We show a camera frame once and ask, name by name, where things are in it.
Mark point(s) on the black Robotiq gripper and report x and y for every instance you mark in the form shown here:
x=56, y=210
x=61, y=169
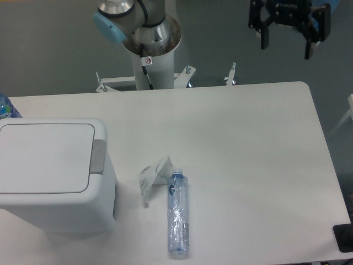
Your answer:
x=313, y=22

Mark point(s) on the grey lid push button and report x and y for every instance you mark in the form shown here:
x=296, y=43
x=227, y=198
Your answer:
x=97, y=159

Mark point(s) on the white frame at right edge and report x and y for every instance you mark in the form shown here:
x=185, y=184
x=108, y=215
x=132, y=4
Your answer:
x=347, y=116

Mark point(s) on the black clamp at table corner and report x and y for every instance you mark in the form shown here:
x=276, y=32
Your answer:
x=343, y=236

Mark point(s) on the blue labelled bottle at edge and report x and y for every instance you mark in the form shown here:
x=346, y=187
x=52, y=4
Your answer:
x=8, y=110

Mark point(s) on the empty clear plastic bottle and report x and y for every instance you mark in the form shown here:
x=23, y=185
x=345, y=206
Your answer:
x=178, y=212

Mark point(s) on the white trash can lid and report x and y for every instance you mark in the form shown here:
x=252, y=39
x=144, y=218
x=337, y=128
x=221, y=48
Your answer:
x=45, y=158

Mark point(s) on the crumpled clear plastic wrapper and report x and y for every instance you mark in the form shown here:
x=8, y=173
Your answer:
x=155, y=174

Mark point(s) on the white trash can body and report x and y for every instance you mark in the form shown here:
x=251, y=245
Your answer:
x=92, y=210

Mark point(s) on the white pedestal base frame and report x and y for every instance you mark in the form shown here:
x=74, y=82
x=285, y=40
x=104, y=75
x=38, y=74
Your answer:
x=180, y=80

